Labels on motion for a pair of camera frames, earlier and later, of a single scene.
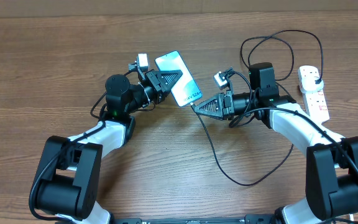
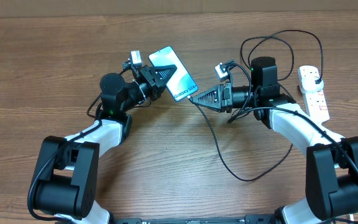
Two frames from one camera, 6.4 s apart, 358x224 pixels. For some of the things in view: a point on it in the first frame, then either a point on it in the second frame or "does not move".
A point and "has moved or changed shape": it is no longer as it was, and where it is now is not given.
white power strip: (314, 101) does not move
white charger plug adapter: (311, 84) does not move
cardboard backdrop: (17, 9) does not move
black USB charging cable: (244, 63) → (284, 76)
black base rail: (259, 219) does not move
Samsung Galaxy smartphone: (186, 90) has moved or changed shape
